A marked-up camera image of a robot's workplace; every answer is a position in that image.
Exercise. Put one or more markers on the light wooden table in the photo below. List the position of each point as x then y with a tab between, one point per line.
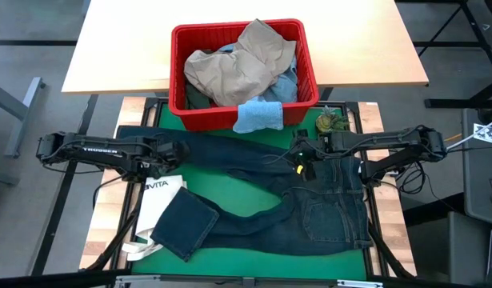
121	40

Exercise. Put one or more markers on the white printed sign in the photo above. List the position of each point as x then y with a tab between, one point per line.
487	135

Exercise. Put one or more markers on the grey metal box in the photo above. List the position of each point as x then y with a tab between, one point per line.
465	248

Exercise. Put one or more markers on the light blue towel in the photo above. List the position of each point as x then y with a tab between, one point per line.
257	116

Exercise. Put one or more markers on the dark green garment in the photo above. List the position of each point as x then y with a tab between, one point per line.
195	98

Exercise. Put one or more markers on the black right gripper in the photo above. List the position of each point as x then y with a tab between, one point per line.
305	156

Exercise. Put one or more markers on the black table base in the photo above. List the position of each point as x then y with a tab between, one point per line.
445	43

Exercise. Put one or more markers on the beige crumpled garment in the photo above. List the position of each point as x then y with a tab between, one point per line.
237	72

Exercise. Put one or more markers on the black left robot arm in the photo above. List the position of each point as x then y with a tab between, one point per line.
101	150

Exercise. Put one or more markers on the black steel floor beam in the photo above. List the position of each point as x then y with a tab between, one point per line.
62	192

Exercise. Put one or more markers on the grey table leg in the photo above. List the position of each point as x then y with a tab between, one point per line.
21	120

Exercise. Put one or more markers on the red plastic laundry bin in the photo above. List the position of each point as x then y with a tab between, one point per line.
197	118

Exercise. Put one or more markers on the green table mat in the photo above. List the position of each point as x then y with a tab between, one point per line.
245	268

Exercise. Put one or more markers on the white canvas tote bag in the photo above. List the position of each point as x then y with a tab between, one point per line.
157	200

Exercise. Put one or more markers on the grey cabinet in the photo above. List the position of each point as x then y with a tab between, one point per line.
481	180

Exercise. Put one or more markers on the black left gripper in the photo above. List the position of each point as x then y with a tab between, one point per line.
173	152

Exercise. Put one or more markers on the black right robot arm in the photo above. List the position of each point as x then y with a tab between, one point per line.
381	140

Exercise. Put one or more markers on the small artificial potted plant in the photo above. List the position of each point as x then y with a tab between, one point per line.
327	120

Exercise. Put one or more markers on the pale blue denim garment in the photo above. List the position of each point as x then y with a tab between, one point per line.
283	86

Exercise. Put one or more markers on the dark blue denim jeans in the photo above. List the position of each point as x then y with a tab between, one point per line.
329	216

